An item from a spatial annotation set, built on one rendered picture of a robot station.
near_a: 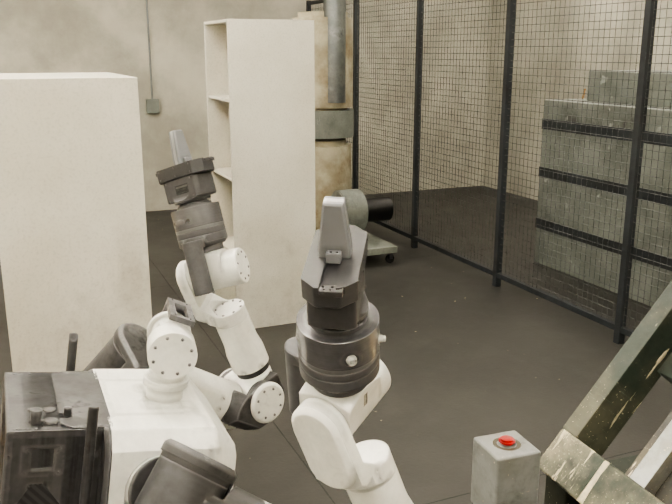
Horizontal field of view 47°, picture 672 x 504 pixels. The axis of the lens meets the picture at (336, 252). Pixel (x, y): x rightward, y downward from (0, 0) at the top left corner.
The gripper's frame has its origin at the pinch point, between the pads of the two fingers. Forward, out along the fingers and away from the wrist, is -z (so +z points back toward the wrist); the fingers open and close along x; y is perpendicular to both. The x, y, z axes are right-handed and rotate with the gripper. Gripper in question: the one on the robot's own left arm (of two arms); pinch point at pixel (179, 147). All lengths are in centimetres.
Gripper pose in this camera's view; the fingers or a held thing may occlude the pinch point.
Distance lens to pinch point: 142.9
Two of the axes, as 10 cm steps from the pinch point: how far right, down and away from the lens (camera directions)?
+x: 7.8, -1.6, -6.1
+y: -5.8, 1.9, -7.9
